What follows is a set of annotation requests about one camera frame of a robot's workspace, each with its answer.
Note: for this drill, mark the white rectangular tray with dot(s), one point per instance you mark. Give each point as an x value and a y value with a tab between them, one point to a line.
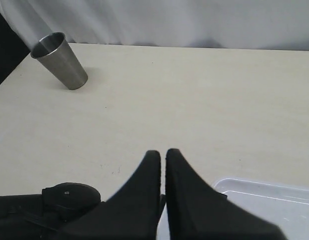
286	206

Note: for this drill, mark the white backdrop curtain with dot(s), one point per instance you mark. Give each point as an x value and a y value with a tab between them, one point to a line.
232	24

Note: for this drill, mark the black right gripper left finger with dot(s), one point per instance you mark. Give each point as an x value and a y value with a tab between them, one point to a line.
132	213

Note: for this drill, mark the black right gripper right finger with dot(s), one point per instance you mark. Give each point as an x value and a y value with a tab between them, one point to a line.
198	212

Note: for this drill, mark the stainless steel cup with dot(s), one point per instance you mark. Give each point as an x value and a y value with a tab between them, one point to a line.
55	54

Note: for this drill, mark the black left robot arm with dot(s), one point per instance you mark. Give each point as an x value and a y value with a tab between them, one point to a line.
40	216

